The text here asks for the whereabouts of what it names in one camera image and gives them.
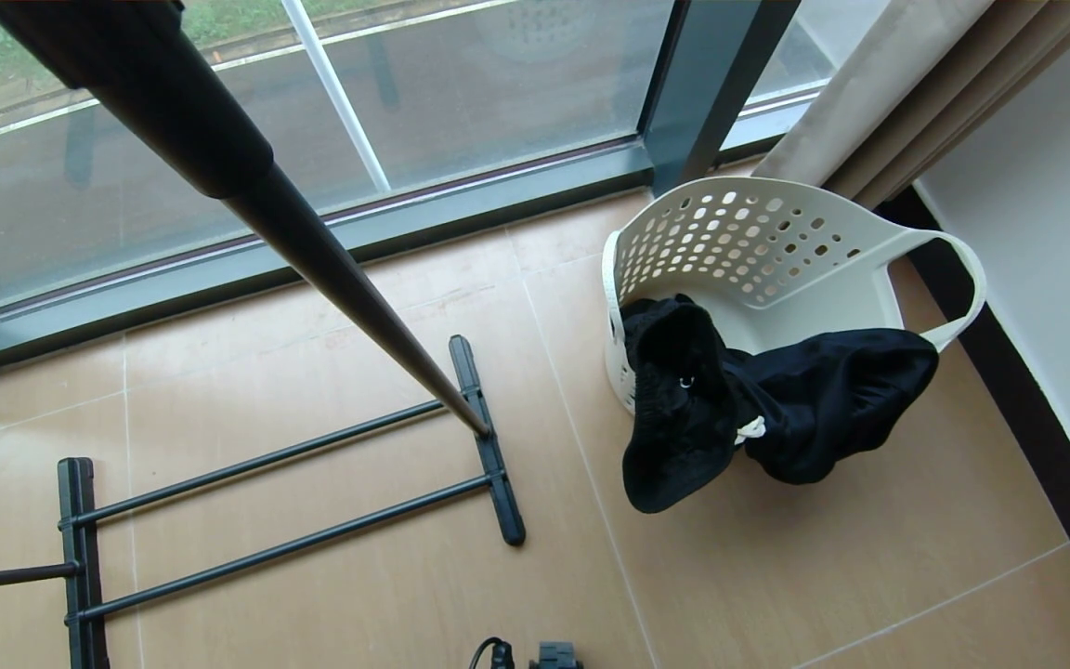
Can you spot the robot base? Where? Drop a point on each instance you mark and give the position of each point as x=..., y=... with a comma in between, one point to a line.
x=555, y=658

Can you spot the white laundry basket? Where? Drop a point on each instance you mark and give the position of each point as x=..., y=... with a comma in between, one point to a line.
x=758, y=242

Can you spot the black clothes rack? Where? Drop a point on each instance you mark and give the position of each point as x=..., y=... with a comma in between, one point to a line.
x=173, y=102

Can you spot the window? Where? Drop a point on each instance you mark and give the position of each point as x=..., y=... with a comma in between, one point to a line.
x=498, y=93

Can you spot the black garment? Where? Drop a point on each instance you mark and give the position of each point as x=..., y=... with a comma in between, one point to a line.
x=832, y=400

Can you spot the beige curtain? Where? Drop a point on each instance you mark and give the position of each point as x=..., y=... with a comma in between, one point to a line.
x=888, y=93

